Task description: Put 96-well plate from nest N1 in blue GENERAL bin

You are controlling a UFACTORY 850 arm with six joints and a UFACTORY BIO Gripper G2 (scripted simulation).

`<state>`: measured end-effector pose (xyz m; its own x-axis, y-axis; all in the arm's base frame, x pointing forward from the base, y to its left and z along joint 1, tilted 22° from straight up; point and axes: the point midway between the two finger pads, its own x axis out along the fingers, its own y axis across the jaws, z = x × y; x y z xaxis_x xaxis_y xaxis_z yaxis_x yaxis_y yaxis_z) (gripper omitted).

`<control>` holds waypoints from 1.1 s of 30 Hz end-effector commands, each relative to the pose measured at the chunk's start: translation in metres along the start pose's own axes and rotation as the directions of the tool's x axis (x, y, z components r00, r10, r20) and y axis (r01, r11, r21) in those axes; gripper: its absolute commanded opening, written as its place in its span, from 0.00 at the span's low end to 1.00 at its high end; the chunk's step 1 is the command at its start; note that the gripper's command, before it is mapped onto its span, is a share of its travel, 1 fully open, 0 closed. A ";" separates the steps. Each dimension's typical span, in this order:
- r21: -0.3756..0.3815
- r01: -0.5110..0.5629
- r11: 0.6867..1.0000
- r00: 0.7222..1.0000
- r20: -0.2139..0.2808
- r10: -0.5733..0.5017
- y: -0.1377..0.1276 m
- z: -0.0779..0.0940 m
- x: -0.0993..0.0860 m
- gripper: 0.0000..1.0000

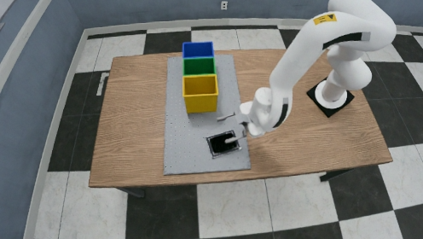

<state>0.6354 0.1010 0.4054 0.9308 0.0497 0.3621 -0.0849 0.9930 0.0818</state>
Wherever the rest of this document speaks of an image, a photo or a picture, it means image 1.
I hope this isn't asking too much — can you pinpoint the blue bin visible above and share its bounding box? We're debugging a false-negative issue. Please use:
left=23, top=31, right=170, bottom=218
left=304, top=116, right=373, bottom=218
left=183, top=42, right=214, bottom=59

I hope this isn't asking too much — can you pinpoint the yellow recycle bin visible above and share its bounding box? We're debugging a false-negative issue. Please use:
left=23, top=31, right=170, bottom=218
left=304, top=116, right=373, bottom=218
left=183, top=75, right=218, bottom=114

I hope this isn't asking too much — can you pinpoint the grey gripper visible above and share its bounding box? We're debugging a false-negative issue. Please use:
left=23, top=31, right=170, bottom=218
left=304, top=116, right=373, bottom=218
left=217, top=102, right=266, bottom=143

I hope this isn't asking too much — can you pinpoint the green bin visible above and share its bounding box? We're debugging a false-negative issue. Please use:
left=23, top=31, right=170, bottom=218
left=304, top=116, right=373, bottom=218
left=183, top=57, right=216, bottom=76

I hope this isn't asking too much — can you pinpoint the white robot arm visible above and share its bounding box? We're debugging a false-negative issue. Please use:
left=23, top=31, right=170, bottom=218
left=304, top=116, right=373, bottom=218
left=235, top=0, right=396, bottom=132

